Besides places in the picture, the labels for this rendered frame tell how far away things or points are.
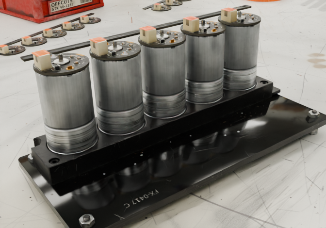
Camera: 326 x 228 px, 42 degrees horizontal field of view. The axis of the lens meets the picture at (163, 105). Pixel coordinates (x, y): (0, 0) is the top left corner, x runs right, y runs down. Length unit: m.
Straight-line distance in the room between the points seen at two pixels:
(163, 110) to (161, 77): 0.02
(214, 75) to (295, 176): 0.07
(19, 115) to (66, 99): 0.11
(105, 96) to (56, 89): 0.03
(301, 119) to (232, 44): 0.06
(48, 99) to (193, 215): 0.08
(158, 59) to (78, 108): 0.05
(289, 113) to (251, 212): 0.08
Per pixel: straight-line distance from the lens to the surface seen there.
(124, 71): 0.20
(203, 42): 0.23
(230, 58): 0.25
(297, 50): 0.40
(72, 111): 0.20
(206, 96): 0.24
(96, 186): 0.20
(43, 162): 0.20
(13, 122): 0.29
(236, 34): 0.25
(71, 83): 0.19
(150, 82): 0.22
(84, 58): 0.20
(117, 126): 0.21
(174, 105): 0.23
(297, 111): 0.26
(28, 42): 0.43
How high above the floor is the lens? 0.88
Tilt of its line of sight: 27 degrees down
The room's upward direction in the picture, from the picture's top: 2 degrees counter-clockwise
